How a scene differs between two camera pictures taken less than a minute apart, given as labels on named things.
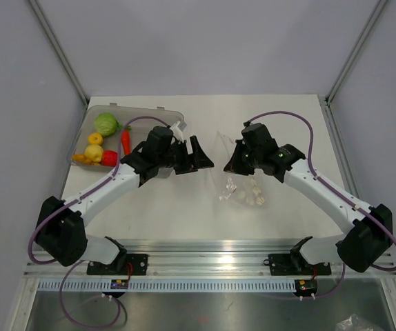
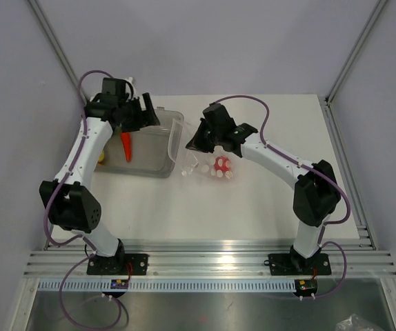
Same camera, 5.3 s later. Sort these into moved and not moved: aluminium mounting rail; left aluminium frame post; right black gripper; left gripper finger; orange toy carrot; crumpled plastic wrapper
Moved: left gripper finger; right black gripper
Not moved: crumpled plastic wrapper; aluminium mounting rail; left aluminium frame post; orange toy carrot
